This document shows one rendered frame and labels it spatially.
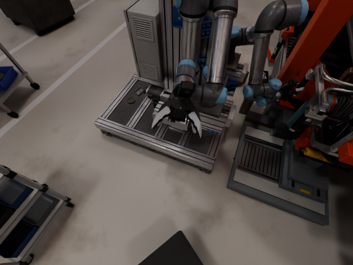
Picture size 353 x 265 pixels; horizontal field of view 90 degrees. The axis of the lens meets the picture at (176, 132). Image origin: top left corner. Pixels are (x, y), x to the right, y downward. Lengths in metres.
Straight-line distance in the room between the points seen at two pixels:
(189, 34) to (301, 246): 1.76
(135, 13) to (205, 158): 1.18
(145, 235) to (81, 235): 0.53
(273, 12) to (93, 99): 2.13
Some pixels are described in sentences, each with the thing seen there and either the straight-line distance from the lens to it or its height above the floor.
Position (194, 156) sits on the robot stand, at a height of 0.23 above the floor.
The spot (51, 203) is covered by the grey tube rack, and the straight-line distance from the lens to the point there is 1.82.
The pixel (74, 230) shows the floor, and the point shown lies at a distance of 1.89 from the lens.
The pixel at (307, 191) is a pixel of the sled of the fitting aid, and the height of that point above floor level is 0.18.
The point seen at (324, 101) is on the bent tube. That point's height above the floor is 1.01.
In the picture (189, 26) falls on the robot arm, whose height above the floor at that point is 1.29.
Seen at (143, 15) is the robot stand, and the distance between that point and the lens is 1.18.
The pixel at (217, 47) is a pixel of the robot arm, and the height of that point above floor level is 1.28.
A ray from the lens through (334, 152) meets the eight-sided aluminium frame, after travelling 1.37.
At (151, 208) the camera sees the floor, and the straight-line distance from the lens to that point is 1.72.
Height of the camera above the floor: 1.68
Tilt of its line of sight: 57 degrees down
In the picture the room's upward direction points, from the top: straight up
